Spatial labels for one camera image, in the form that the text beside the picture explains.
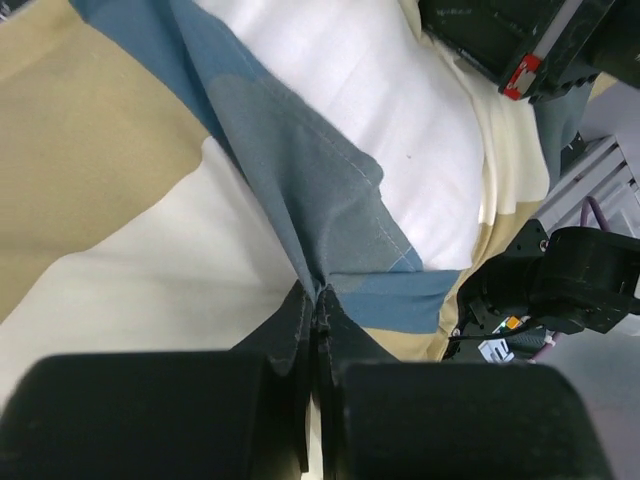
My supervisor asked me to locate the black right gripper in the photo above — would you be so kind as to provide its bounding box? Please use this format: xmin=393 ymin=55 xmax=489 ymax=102
xmin=418 ymin=0 xmax=639 ymax=103

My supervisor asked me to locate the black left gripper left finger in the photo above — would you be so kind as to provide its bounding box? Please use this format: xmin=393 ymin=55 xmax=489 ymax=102
xmin=1 ymin=285 xmax=313 ymax=479

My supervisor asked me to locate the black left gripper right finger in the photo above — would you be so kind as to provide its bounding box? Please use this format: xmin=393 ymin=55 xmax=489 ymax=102
xmin=314 ymin=290 xmax=613 ymax=479

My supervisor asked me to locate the white pillow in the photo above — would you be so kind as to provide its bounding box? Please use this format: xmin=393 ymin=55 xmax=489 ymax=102
xmin=202 ymin=1 xmax=484 ymax=270

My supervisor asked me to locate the blue beige patchwork pillowcase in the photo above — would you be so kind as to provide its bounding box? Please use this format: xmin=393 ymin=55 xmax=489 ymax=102
xmin=1 ymin=1 xmax=591 ymax=393

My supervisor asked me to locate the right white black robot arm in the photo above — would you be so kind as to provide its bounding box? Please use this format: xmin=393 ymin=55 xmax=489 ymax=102
xmin=419 ymin=1 xmax=639 ymax=362

